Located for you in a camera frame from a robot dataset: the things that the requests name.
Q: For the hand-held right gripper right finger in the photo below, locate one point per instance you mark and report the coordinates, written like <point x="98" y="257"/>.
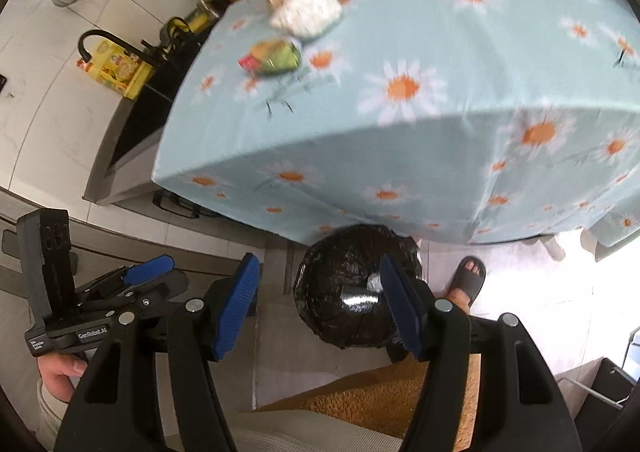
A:
<point x="402" y="312"/>

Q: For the person's foot in black slipper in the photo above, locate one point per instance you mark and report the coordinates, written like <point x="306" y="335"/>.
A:
<point x="467" y="282"/>

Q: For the bin with black bag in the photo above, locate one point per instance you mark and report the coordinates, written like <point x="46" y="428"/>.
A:
<point x="340" y="272"/>

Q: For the orange doormat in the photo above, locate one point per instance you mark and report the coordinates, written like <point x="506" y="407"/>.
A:
<point x="360" y="397"/>

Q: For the black faucet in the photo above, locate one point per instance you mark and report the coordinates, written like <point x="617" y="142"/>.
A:
<point x="100" y="33"/>

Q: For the green snack packet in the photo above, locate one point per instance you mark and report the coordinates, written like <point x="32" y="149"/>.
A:
<point x="275" y="56"/>

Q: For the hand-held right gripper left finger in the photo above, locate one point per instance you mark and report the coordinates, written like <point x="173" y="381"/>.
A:
<point x="235" y="302"/>

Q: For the person's beige trouser leg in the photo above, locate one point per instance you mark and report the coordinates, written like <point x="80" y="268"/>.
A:
<point x="300" y="437"/>

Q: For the person's left hand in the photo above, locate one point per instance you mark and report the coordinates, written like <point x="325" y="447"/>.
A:
<point x="57" y="374"/>

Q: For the dark box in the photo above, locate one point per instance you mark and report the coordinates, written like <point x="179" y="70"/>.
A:
<point x="600" y="397"/>

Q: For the black kitchen sink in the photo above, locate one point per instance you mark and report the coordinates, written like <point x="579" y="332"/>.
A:
<point x="145" y="106"/>

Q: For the daisy print blue tablecloth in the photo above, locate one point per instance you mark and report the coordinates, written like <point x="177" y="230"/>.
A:
<point x="450" y="56"/>

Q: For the yellow plastic jug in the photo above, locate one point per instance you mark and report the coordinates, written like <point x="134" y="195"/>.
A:
<point x="117" y="74"/>

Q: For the white crumpled plastic bag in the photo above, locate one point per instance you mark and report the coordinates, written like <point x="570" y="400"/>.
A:
<point x="307" y="11"/>

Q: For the black sink caddy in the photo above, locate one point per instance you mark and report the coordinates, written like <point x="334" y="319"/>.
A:
<point x="177" y="31"/>

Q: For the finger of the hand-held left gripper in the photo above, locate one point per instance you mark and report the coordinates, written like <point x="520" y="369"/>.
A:
<point x="150" y="268"/>
<point x="160" y="289"/>

